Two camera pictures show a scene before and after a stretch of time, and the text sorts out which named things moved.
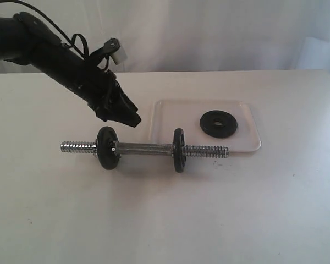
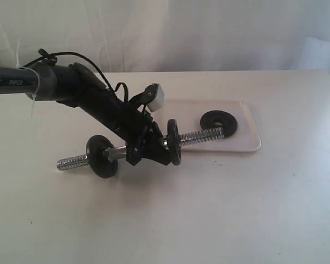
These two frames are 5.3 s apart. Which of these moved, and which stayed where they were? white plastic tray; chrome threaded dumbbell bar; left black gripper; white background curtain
Moved: left black gripper; chrome threaded dumbbell bar
Stayed: white background curtain; white plastic tray
